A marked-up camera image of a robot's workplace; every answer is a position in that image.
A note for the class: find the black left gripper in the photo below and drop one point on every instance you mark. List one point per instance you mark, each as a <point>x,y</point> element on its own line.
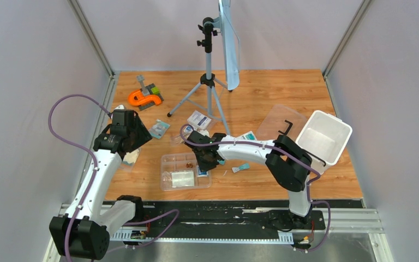
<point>144,135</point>

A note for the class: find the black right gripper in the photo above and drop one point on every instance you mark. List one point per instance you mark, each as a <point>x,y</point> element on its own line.
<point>203,166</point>

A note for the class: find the clear compartment tray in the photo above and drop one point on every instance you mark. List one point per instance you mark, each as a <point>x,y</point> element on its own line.
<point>177,162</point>

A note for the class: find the white gauze pad packet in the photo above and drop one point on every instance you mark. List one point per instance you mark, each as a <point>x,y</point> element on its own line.
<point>181,179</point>

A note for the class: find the cotton swab bag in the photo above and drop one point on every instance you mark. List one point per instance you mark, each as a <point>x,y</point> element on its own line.
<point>176,140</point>

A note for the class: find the small teal tube sachet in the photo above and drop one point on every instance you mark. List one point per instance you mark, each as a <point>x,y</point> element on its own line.
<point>244,166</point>

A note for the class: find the teal white wipe packet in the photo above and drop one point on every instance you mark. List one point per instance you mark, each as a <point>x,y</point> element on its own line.
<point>247,136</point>

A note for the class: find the blue square alcohol pad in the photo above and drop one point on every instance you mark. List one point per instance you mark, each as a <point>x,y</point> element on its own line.
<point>202,173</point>

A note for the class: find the blue edged clear sachet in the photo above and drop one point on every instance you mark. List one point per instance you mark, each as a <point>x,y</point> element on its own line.
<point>159,129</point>

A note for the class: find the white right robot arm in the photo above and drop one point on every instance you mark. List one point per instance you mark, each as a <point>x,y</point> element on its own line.
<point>289,164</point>

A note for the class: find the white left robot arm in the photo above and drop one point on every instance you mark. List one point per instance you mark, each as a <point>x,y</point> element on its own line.
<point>84,231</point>

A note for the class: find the orange grey toy fixture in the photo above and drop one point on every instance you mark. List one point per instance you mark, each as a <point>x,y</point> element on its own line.
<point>146,96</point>

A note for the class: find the white boxed gauze pack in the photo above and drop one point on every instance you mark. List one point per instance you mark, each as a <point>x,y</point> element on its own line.
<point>199,120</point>

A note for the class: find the clear plastic lid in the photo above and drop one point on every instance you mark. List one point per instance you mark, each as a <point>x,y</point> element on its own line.
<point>281,120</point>

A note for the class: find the white tablet panel on tripod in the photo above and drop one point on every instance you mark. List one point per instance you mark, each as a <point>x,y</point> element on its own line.
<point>231,46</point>

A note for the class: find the white plastic box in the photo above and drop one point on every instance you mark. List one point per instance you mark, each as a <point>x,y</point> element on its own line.
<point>324,137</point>

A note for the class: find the grey tripod stand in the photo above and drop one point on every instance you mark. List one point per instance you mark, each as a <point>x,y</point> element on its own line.
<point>214,108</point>

